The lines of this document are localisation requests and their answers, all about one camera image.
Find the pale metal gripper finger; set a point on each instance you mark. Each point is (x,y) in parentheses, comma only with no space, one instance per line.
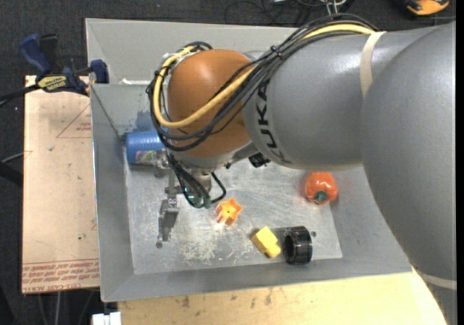
(160,233)
(171,213)

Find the orange star-shaped block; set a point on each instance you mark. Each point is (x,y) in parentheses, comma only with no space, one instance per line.
(228,211)

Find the blue ribbed plastic cup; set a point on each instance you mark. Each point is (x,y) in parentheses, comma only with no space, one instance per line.
(143,147)

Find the grey metal bin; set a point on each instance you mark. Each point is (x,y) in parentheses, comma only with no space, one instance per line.
(253,243)

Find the yellow toy block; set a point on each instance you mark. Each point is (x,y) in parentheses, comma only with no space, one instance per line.
(266,241)

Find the brown cardboard board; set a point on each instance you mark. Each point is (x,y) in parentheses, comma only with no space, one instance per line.
(58,178)

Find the orange toy bell pepper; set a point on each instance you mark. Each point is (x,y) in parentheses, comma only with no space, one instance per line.
(320,187)

